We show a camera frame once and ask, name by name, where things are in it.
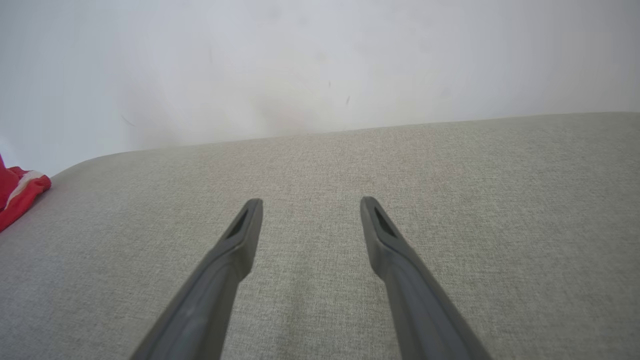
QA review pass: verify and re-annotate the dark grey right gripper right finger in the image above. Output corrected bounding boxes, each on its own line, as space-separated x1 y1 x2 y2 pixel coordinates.
360 196 493 360

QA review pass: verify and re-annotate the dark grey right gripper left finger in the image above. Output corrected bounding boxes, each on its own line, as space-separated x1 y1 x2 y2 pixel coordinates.
131 198 264 360

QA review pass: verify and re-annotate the red white jersey shirt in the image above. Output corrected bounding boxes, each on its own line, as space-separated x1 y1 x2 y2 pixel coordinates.
0 154 52 233

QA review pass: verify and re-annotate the grey fabric sofa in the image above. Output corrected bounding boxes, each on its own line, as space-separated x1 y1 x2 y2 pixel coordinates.
0 112 640 360

